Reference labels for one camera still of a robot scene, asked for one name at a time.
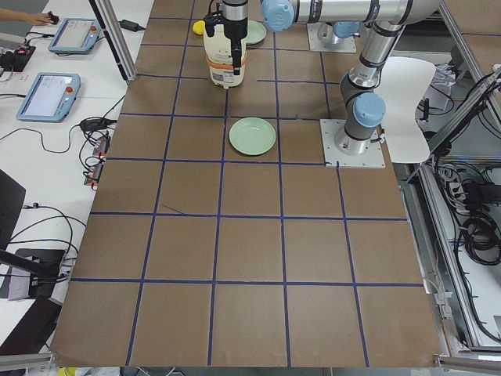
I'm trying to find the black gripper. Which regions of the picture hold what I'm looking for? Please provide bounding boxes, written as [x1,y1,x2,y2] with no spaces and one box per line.
[204,0,248,75]

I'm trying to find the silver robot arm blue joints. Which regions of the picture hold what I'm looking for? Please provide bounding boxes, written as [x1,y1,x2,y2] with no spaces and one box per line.
[261,0,441,141]

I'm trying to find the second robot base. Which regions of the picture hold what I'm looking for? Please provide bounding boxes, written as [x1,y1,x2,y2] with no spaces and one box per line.
[307,21,359,53]

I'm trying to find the white rice cooker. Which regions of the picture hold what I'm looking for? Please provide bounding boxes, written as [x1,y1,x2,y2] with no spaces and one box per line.
[204,24,247,89]

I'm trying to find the person hand at mouse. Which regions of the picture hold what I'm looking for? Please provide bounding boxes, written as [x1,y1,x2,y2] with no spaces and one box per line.
[19,13,53,26]

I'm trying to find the light green plate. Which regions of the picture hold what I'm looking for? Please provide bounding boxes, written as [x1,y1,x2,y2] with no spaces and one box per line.
[229,117,276,156]
[244,20,267,45]

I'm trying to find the yellow lemon toy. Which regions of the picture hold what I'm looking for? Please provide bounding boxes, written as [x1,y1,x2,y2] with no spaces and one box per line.
[192,20,205,35]

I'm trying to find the black power adapter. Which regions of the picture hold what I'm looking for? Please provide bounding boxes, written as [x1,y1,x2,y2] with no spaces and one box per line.
[119,20,145,32]

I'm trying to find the upper teach pendant tablet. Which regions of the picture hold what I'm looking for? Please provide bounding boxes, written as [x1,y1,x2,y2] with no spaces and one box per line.
[48,18,102,54]

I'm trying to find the teach pendant tablet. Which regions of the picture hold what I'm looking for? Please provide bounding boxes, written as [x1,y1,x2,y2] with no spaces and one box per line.
[16,72,81,123]
[48,18,102,54]

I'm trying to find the white chair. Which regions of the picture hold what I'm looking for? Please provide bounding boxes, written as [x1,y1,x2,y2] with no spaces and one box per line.
[375,56,436,164]

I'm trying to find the lower teach pendant tablet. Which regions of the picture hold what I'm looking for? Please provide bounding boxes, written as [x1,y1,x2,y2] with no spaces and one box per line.
[16,72,81,123]

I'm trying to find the brown paper table mat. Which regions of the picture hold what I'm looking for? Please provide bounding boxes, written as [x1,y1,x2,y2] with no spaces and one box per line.
[51,1,440,367]

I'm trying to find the black monitor stand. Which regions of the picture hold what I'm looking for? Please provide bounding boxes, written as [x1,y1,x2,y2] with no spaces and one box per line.
[1,172,65,301]

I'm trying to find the aluminium frame post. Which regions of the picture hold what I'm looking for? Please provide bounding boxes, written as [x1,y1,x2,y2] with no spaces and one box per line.
[88,0,137,81]

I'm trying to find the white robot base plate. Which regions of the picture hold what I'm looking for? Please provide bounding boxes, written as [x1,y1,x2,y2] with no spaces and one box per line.
[319,119,385,168]

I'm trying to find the power strip with cables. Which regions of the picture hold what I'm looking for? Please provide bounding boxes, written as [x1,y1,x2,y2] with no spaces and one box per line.
[83,132,111,190]

